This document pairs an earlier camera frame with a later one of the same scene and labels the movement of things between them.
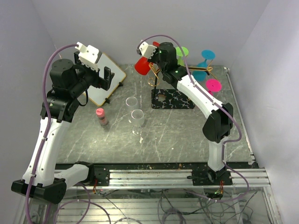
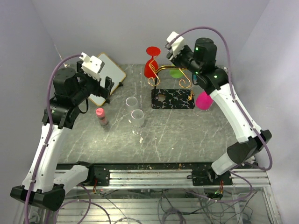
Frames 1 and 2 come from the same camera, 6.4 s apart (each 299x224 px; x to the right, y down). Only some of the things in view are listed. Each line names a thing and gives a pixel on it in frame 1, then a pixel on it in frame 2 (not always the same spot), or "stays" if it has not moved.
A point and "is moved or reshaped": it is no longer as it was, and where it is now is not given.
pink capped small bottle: [100, 113] stays
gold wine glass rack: [172, 99] stays
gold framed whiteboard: [97, 95] stays
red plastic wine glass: [143, 65] is moved or reshaped
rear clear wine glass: [131, 102] stays
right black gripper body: [154, 58] → [184, 59]
